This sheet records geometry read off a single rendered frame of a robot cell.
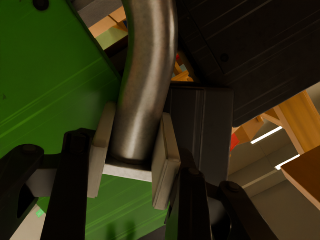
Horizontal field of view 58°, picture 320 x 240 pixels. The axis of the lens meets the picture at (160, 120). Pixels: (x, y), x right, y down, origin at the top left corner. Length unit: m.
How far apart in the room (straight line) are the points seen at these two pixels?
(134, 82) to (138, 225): 0.14
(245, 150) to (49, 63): 9.50
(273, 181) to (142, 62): 7.71
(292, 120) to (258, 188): 6.82
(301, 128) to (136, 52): 0.92
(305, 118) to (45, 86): 0.93
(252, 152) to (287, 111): 8.69
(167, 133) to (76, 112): 0.08
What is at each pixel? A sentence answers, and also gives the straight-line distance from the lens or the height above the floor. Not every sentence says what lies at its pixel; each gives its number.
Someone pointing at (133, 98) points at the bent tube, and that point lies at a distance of 0.17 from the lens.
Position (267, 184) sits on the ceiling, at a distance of 7.84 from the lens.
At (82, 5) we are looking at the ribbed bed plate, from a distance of 0.22.
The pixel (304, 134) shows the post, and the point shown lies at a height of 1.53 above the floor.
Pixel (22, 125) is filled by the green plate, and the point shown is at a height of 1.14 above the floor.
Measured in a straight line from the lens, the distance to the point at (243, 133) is 4.21.
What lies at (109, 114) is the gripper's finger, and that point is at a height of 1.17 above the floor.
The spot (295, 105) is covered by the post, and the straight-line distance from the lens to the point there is 1.04.
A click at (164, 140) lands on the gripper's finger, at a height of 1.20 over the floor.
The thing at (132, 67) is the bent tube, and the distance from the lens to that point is 0.17.
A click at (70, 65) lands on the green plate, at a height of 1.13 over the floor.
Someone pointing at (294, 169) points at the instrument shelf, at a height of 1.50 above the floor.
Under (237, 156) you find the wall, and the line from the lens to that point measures 9.66.
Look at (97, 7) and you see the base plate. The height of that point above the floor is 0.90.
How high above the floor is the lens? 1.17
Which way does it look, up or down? 5 degrees up
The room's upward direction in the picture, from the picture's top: 149 degrees clockwise
